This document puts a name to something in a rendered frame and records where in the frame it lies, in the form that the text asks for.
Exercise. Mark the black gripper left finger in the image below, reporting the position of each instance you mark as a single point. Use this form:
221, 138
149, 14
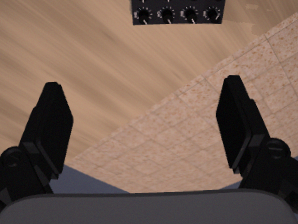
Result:
41, 152

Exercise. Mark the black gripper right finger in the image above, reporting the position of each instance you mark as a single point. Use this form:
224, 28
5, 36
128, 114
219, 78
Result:
263, 162

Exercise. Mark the black knob box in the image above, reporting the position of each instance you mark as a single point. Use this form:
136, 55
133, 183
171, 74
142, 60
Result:
177, 11

